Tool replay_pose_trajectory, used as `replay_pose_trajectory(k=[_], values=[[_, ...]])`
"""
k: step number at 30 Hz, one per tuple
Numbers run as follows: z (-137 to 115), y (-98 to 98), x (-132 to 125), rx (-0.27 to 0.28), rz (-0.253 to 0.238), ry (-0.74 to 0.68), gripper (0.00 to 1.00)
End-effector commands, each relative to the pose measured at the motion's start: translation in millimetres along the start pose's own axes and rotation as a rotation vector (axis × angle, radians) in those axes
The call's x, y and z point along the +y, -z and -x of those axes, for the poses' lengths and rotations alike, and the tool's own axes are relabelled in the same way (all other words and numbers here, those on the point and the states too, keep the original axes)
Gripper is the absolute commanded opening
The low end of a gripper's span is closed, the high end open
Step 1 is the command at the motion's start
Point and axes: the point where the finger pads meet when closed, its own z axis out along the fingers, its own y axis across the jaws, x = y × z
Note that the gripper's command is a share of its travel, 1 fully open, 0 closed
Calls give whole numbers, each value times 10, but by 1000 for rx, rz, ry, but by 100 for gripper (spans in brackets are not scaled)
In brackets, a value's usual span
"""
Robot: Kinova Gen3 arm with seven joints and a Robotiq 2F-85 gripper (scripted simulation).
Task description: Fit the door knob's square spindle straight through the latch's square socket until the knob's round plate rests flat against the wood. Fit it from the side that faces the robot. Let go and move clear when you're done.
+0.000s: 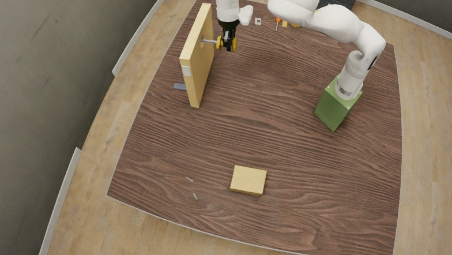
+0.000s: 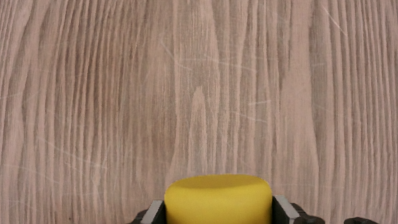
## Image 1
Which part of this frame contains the orange-handled screwdriver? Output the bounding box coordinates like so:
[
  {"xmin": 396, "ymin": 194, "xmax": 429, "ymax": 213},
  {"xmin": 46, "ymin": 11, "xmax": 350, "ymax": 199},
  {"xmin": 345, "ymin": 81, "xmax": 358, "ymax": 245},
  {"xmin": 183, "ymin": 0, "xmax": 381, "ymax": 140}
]
[{"xmin": 276, "ymin": 18, "xmax": 281, "ymax": 31}]

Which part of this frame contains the wooden door panel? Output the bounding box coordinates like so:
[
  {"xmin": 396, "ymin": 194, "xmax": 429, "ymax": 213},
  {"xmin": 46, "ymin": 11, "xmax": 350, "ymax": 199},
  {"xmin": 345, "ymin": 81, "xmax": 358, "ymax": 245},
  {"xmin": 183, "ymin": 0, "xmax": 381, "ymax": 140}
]
[{"xmin": 179, "ymin": 3, "xmax": 214, "ymax": 108}]

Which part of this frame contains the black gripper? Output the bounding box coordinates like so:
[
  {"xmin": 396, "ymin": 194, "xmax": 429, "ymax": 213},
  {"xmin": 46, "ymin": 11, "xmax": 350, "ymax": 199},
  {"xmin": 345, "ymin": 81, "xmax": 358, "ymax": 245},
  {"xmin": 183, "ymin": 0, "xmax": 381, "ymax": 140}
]
[{"xmin": 217, "ymin": 18, "xmax": 240, "ymax": 52}]

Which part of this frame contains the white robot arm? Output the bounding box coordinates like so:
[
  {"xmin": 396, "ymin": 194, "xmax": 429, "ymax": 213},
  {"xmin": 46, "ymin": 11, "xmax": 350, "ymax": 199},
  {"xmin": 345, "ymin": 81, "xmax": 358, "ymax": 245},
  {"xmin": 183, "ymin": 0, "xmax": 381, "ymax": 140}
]
[{"xmin": 216, "ymin": 0, "xmax": 386, "ymax": 100}]

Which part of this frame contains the tan flat rectangular box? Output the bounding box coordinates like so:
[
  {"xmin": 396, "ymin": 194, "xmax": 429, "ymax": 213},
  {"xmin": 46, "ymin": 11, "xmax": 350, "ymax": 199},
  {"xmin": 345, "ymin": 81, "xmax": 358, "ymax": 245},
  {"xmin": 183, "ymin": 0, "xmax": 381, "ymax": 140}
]
[{"xmin": 230, "ymin": 165, "xmax": 266, "ymax": 196}]

